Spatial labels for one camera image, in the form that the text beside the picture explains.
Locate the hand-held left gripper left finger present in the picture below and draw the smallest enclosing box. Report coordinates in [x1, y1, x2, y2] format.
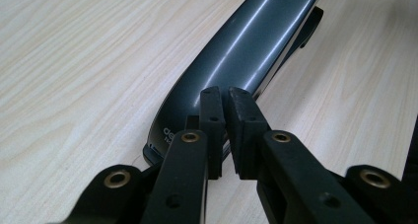
[140, 85, 228, 224]

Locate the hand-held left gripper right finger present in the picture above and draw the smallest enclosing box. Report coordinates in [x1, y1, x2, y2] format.
[227, 86, 377, 224]

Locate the black stapler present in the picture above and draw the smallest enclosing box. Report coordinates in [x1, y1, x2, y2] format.
[142, 0, 329, 168]

